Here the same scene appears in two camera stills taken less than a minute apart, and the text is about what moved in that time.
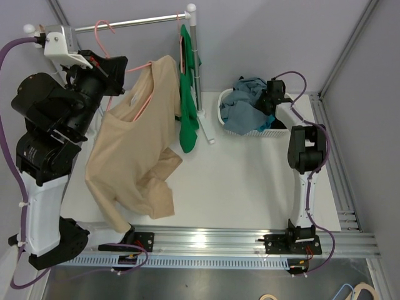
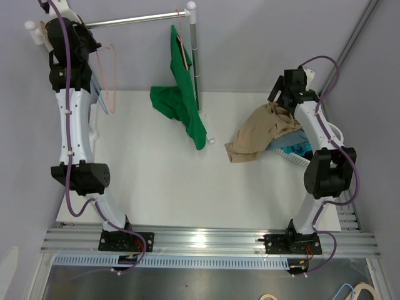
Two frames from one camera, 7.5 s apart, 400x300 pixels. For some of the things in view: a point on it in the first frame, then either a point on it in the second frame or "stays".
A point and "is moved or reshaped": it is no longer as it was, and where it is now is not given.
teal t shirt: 267,124 is moved or reshaped
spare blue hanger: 340,289 stays
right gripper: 257,104 → 279,87
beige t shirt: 131,155 → 259,130
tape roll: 267,295 stays
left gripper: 110,71 → 93,45
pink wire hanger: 127,70 → 115,77
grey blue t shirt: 239,107 → 297,137
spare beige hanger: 363,285 stays
